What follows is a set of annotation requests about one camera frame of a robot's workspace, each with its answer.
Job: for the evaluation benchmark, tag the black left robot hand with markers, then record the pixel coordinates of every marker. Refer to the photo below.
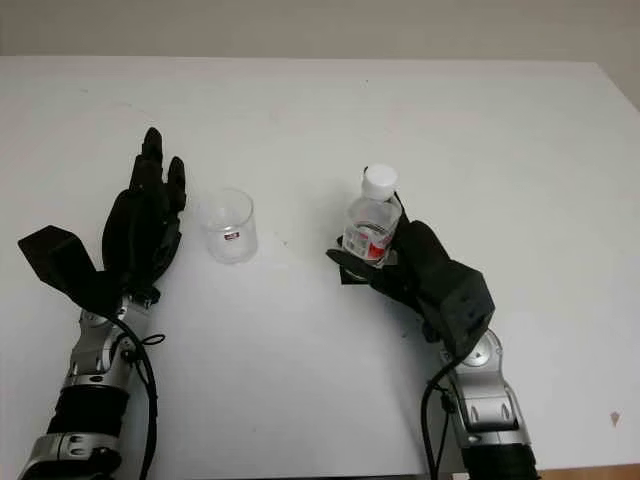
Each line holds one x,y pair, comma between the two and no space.
137,225

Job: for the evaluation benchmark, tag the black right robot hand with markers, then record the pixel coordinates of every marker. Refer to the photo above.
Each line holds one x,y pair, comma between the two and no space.
420,270

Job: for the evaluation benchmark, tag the clear plastic water bottle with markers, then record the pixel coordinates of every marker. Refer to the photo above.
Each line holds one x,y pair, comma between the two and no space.
372,220

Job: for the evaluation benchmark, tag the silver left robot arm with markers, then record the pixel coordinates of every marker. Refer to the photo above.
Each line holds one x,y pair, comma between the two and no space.
95,360

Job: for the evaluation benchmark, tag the clear glass cup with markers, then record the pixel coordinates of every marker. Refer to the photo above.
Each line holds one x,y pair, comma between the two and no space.
229,225

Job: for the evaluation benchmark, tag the black tape strip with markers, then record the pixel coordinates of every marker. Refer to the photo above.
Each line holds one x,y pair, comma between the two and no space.
349,278

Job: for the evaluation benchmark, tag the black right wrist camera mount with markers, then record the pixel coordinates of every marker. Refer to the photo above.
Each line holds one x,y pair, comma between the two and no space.
467,305

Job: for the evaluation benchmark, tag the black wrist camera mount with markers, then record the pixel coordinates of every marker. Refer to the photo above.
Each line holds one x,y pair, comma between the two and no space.
467,305
60,260

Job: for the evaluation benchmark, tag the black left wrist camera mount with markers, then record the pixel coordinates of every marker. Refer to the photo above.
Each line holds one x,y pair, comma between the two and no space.
60,260

